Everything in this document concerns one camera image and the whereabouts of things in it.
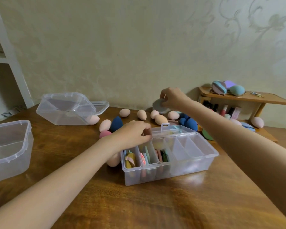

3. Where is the person's right hand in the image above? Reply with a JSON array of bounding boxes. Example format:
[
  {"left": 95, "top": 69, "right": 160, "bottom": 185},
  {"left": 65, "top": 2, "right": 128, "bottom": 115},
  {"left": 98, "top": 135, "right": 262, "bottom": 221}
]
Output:
[{"left": 159, "top": 87, "right": 194, "bottom": 112}]

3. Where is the person's left hand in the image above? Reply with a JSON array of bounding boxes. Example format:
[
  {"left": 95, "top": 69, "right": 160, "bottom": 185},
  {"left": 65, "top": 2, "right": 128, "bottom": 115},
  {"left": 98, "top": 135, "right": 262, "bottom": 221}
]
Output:
[{"left": 107, "top": 121, "right": 153, "bottom": 152}]

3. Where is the group of beige egg sponges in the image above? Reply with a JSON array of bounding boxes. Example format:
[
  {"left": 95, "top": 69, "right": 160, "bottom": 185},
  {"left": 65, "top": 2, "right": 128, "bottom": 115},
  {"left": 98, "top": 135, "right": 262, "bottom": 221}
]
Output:
[{"left": 87, "top": 108, "right": 180, "bottom": 168}]

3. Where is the dark green round puff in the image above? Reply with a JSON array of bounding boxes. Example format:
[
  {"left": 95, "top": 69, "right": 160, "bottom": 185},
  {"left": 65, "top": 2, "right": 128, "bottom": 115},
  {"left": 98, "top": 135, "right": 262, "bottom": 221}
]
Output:
[{"left": 202, "top": 128, "right": 214, "bottom": 141}]

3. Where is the clear compartment organizer box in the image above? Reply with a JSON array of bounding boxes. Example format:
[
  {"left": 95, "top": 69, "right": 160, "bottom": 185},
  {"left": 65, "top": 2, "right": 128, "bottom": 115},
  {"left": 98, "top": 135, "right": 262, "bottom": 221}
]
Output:
[{"left": 120, "top": 123, "right": 219, "bottom": 187}]

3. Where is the person's left forearm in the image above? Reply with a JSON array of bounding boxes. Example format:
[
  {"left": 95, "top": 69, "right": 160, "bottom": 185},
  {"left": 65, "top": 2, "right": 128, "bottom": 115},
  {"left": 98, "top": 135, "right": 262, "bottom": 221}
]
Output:
[{"left": 0, "top": 138, "right": 119, "bottom": 229}]

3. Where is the person's right forearm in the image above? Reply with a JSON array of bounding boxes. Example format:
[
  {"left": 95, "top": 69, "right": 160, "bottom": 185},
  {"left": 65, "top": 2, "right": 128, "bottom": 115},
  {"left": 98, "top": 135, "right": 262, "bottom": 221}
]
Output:
[{"left": 183, "top": 100, "right": 286, "bottom": 225}]

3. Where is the row of lipsticks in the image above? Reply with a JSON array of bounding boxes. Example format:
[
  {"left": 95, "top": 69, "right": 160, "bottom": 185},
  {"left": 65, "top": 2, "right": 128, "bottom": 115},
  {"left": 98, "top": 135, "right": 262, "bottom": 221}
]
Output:
[{"left": 202, "top": 100, "right": 242, "bottom": 120}]

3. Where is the clear square lidded container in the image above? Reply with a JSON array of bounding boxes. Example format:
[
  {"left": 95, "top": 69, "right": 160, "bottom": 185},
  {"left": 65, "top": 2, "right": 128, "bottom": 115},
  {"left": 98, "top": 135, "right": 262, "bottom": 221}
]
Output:
[
  {"left": 0, "top": 120, "right": 34, "bottom": 185},
  {"left": 36, "top": 92, "right": 110, "bottom": 126}
]

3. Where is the wooden two-tier cosmetic rack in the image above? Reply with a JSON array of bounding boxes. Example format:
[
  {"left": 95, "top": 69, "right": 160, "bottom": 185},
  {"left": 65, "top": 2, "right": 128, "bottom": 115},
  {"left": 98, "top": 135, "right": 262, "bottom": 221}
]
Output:
[{"left": 198, "top": 86, "right": 286, "bottom": 143}]

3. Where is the white shelving unit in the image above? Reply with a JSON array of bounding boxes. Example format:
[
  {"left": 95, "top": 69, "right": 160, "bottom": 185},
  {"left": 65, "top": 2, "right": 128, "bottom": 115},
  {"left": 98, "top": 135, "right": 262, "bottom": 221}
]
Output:
[{"left": 0, "top": 0, "right": 35, "bottom": 124}]

